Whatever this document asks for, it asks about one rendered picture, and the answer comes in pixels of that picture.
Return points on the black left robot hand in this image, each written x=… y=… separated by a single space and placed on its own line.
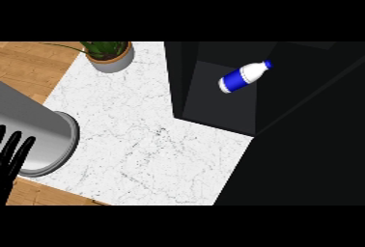
x=6 y=173

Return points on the blue and white water bottle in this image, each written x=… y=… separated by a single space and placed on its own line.
x=241 y=78

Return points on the dark flat cabinet door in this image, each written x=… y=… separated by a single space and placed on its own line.
x=303 y=160

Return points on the grey metal cylinder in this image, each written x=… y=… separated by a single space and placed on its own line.
x=43 y=135

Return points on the green plant in grey pot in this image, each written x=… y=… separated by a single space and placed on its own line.
x=111 y=59

